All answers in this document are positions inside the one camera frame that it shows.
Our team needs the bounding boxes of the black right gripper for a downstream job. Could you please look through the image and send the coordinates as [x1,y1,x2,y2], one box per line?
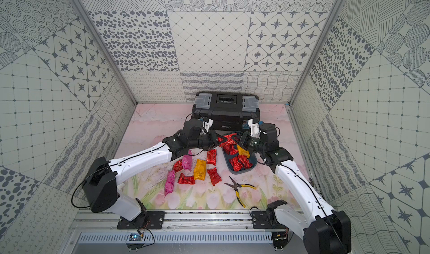
[231,131,266,154]

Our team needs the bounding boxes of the yellow tea bag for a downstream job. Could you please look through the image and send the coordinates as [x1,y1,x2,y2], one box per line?
[193,159,207,181]
[237,145,250,159]

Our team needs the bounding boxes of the red tea bag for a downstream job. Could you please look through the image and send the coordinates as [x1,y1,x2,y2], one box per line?
[173,160,184,173]
[207,168,222,186]
[206,149,217,166]
[178,173,196,185]
[217,133,237,148]

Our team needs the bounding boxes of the teal plastic storage box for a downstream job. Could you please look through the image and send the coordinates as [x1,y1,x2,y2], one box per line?
[219,133,257,174]

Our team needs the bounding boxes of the magenta tea bag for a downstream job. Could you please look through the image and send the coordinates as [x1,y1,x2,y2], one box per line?
[164,170,175,196]
[182,150,193,171]

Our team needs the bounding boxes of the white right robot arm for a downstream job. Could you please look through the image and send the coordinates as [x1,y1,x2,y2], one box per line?
[232,123,352,254]

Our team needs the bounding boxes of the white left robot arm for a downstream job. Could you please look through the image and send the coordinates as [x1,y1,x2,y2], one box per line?
[82,119,227,222]

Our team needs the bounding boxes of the pile of red tea bags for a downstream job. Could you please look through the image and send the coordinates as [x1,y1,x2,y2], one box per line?
[222,144,255,174]

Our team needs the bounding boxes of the black plastic toolbox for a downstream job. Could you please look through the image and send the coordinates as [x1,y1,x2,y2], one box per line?
[191,92,260,133]

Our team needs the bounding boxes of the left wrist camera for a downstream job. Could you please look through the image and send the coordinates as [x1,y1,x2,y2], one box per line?
[199,117,213,135]

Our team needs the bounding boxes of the yellow handled pliers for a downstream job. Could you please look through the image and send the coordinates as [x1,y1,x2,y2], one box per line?
[224,176,257,208]

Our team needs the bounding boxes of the aluminium mounting rail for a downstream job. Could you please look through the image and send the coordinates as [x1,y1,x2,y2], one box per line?
[63,209,347,245]

